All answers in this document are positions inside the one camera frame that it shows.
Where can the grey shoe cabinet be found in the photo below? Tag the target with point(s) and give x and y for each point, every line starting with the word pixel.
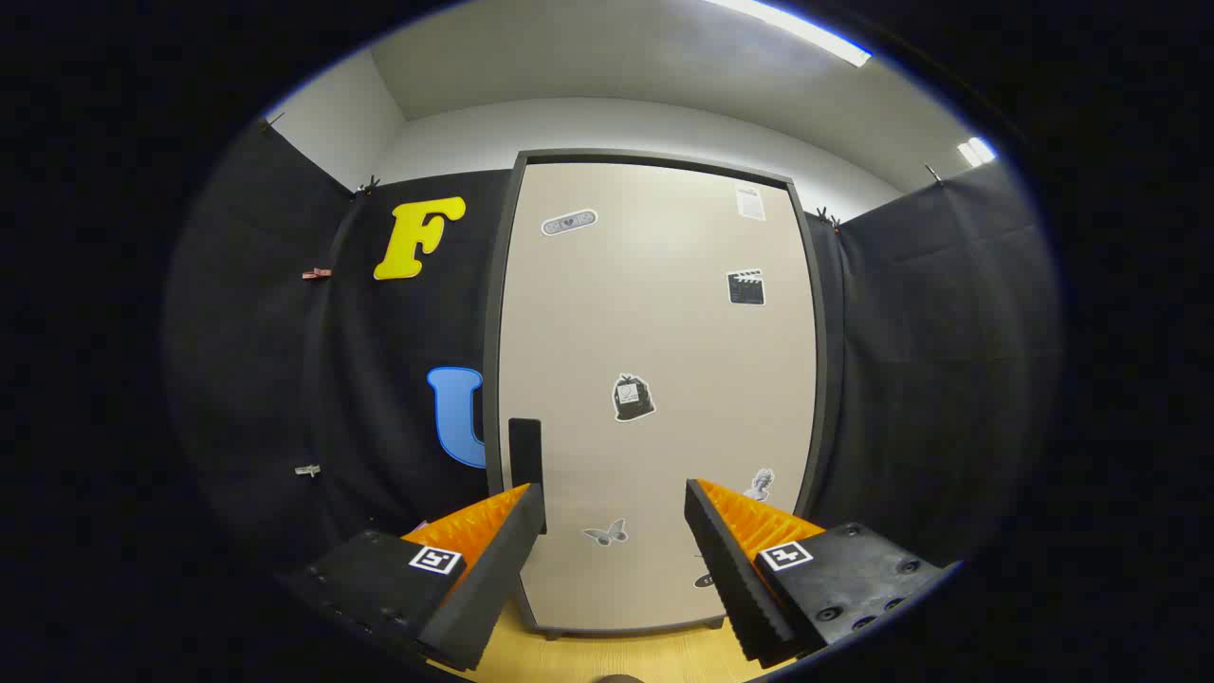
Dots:
pixel 490 360

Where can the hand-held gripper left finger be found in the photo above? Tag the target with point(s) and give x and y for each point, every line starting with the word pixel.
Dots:
pixel 493 588

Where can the black backdrop cloth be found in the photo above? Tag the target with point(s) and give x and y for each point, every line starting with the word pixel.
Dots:
pixel 948 360

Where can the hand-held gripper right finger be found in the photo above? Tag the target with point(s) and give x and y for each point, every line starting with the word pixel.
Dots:
pixel 735 579

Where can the black binder clip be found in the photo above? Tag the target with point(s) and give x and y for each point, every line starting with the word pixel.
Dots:
pixel 825 217
pixel 370 184
pixel 271 121
pixel 934 174

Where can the small ceiling light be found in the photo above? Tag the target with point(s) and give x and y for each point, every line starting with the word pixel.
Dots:
pixel 977 152

